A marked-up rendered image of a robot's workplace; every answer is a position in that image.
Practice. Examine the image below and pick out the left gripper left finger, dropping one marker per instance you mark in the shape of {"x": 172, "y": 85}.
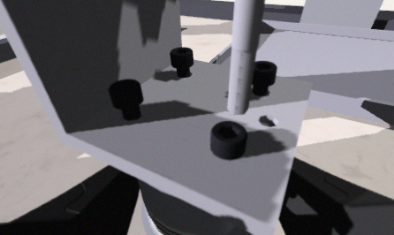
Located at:
{"x": 102, "y": 204}

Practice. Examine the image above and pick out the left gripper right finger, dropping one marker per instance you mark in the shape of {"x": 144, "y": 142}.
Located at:
{"x": 319, "y": 203}

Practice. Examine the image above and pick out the blue electric screwdriver barrel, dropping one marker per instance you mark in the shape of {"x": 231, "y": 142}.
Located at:
{"x": 246, "y": 30}

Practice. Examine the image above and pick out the black socket-head screw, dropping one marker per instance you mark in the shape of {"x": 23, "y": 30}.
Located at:
{"x": 182, "y": 58}
{"x": 126, "y": 95}
{"x": 228, "y": 140}
{"x": 264, "y": 76}

